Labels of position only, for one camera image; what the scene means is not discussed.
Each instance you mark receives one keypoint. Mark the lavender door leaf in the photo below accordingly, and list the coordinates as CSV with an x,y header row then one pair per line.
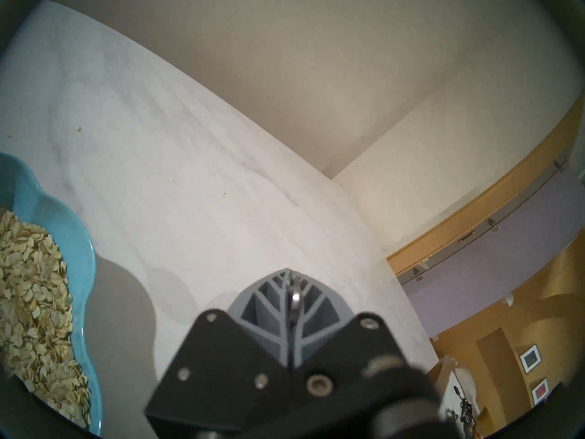
x,y
502,259

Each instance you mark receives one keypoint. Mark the pink framed wall picture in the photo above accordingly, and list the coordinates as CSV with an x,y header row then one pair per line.
x,y
539,391

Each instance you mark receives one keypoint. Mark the large oat flakes heap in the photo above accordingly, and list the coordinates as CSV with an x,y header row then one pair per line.
x,y
32,305

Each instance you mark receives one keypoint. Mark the blue framed wall picture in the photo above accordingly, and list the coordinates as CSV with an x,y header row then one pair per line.
x,y
530,359

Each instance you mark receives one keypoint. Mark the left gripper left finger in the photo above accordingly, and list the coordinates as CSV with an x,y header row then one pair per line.
x,y
219,365

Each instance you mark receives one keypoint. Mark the yellow wooden door frame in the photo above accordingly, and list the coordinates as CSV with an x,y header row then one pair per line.
x,y
480,211

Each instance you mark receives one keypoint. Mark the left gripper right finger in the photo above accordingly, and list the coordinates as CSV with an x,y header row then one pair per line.
x,y
347,346

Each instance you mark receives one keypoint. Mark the blue flower-shaped bowl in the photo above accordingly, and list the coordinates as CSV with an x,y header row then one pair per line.
x,y
73,241

